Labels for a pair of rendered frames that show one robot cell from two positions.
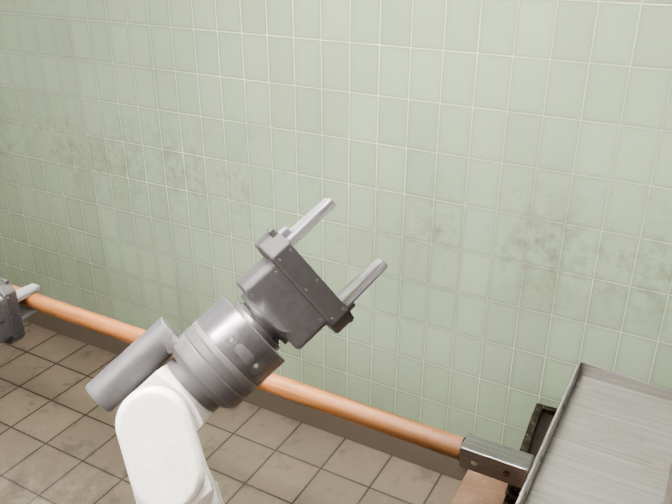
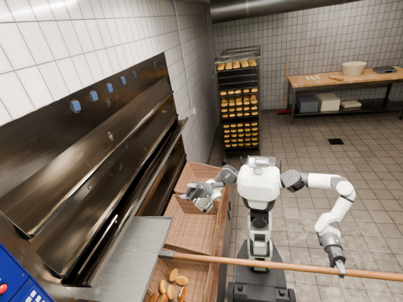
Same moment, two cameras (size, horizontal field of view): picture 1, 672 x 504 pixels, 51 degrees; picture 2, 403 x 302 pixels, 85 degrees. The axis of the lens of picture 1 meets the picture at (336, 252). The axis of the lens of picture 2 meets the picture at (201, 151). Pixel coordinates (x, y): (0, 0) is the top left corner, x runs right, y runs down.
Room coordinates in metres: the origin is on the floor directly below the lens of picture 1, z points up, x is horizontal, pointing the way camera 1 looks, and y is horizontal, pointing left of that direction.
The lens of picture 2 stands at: (1.57, -0.11, 2.31)
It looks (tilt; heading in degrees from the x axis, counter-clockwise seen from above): 30 degrees down; 166
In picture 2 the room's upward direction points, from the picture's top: 9 degrees counter-clockwise
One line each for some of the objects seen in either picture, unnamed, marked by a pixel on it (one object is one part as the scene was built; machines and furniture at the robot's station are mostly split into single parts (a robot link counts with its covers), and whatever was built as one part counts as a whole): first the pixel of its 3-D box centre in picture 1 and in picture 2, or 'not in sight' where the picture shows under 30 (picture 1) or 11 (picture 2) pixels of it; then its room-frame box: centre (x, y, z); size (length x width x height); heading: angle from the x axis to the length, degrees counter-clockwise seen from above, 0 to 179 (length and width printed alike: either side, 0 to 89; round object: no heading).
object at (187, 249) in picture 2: not in sight; (191, 226); (0.14, 0.02, 0.72); 0.56 x 0.49 x 0.28; 150
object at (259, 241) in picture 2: not in sight; (259, 233); (0.52, 0.51, 0.78); 0.18 x 0.15 x 0.47; 61
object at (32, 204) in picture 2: not in sight; (127, 119); (0.03, -0.22, 1.80); 1.79 x 0.11 x 0.19; 151
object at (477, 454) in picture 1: (495, 460); (166, 254); (0.71, -0.21, 1.20); 0.09 x 0.04 x 0.03; 61
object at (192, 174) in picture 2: not in sight; (202, 183); (-0.38, 0.31, 0.72); 0.56 x 0.49 x 0.28; 150
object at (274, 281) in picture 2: not in sight; (259, 266); (0.44, 0.55, 0.19); 0.64 x 0.52 x 0.33; 151
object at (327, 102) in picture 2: not in sight; (327, 102); (-2.22, 3.86, 0.35); 0.50 x 0.36 x 0.24; 152
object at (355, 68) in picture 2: not in sight; (352, 69); (-2.08, 4.28, 1.01); 0.43 x 0.43 x 0.21
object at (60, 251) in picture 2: not in sight; (138, 151); (0.03, -0.22, 1.54); 1.79 x 0.11 x 0.19; 151
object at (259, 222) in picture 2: not in sight; (258, 207); (0.46, 0.54, 1.00); 0.28 x 0.13 x 0.18; 151
